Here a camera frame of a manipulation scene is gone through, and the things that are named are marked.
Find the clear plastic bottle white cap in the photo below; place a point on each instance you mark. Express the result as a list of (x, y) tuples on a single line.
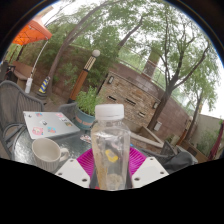
[(110, 140)]

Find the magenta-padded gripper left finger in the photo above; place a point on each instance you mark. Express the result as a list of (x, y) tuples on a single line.
[(73, 171)]

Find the black backpack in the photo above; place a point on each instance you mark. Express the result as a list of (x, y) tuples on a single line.
[(180, 160)]

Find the yellow blue striped cone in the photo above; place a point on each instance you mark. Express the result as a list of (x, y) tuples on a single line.
[(44, 86)]

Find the wooden lamp post white globe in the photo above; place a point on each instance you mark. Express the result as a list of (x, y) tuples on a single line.
[(81, 78), (186, 131)]

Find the closed maroon patio umbrella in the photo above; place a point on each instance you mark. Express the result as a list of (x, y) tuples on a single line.
[(216, 143)]

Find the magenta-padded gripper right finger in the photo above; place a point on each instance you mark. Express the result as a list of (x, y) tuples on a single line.
[(150, 171)]

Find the silver laptop with stickers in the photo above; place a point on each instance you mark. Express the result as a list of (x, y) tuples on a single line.
[(50, 123)]

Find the large dark-trunked tree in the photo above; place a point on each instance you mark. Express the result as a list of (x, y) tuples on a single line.
[(163, 103)]

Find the leaning thin-trunked tree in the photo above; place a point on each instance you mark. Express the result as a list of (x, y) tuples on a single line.
[(61, 53)]

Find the black wall lantern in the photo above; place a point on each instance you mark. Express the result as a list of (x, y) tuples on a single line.
[(110, 80), (155, 105)]

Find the white ribbed ceramic mug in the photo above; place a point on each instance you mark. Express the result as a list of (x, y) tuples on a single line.
[(46, 153)]

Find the green plant in teal pot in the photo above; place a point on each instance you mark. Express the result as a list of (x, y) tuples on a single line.
[(87, 100)]

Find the wooden bench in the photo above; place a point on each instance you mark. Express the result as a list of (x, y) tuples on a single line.
[(23, 71)]

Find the grey mesh patio chair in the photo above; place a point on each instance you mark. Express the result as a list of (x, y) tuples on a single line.
[(16, 100), (68, 111)]

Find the orange canopy with white pole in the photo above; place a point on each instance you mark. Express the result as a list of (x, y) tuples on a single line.
[(31, 33)]

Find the grey wall box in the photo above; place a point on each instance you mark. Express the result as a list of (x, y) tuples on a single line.
[(157, 125)]

